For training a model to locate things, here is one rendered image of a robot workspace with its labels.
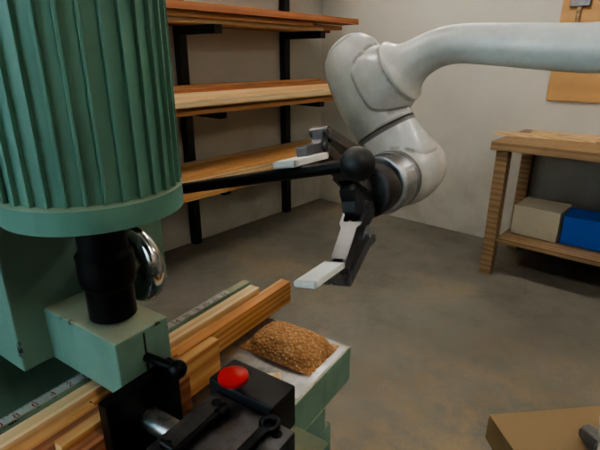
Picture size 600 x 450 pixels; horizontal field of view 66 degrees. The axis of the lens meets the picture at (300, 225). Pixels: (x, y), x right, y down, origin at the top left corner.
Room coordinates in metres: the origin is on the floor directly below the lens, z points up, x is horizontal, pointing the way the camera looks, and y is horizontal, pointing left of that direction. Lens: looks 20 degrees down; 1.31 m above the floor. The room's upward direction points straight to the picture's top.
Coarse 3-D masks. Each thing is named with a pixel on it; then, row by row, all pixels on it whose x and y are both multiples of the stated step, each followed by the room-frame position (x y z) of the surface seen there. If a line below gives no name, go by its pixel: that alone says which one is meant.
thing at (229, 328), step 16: (272, 288) 0.70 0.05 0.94; (288, 288) 0.73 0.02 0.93; (256, 304) 0.65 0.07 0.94; (272, 304) 0.69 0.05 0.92; (224, 320) 0.60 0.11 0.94; (240, 320) 0.62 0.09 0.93; (256, 320) 0.65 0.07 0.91; (192, 336) 0.56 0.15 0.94; (208, 336) 0.56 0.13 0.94; (224, 336) 0.59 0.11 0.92; (240, 336) 0.62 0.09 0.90; (176, 352) 0.52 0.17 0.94; (48, 432) 0.38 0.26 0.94; (16, 448) 0.36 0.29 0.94; (32, 448) 0.36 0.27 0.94
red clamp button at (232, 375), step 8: (224, 368) 0.38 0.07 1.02; (232, 368) 0.38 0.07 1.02; (240, 368) 0.38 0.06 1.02; (224, 376) 0.37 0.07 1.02; (232, 376) 0.37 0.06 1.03; (240, 376) 0.37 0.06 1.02; (248, 376) 0.37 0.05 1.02; (224, 384) 0.36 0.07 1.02; (232, 384) 0.36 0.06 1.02; (240, 384) 0.36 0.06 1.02
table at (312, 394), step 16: (272, 320) 0.67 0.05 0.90; (224, 352) 0.58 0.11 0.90; (240, 352) 0.58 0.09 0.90; (336, 352) 0.58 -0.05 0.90; (256, 368) 0.54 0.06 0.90; (272, 368) 0.54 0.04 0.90; (288, 368) 0.54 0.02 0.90; (320, 368) 0.54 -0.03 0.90; (336, 368) 0.56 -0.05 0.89; (208, 384) 0.51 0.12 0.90; (304, 384) 0.51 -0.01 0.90; (320, 384) 0.52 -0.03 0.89; (336, 384) 0.56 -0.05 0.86; (192, 400) 0.48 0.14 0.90; (304, 400) 0.49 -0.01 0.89; (320, 400) 0.52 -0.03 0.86; (304, 416) 0.49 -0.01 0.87
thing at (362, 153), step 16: (336, 160) 0.46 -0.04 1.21; (352, 160) 0.43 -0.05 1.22; (368, 160) 0.43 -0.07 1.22; (240, 176) 0.53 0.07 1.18; (256, 176) 0.51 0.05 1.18; (272, 176) 0.50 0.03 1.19; (288, 176) 0.49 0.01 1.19; (304, 176) 0.48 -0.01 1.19; (352, 176) 0.43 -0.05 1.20; (368, 176) 0.44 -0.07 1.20; (192, 192) 0.57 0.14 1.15
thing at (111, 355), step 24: (48, 312) 0.47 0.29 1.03; (72, 312) 0.47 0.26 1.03; (144, 312) 0.47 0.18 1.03; (72, 336) 0.45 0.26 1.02; (96, 336) 0.42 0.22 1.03; (120, 336) 0.42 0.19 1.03; (144, 336) 0.43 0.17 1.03; (168, 336) 0.46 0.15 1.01; (72, 360) 0.45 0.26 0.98; (96, 360) 0.42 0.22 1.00; (120, 360) 0.40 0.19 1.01; (120, 384) 0.40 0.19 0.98
